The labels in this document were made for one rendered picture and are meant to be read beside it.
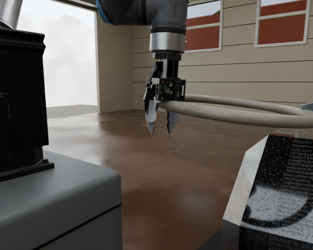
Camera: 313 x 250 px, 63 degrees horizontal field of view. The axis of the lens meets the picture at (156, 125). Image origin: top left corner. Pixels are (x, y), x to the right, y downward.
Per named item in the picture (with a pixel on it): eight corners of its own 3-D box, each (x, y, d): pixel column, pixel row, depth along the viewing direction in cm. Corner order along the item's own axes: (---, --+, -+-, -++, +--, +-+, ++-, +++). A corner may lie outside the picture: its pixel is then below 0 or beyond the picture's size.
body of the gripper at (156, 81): (156, 102, 63) (159, 51, 60) (146, 99, 71) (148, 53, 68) (185, 103, 65) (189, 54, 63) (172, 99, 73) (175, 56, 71)
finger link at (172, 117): (175, 137, 68) (171, 102, 66) (167, 132, 73) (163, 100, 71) (186, 134, 69) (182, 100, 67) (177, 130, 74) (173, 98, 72)
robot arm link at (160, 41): (146, 35, 68) (179, 39, 71) (145, 54, 69) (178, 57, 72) (157, 31, 60) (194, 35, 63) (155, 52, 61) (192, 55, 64)
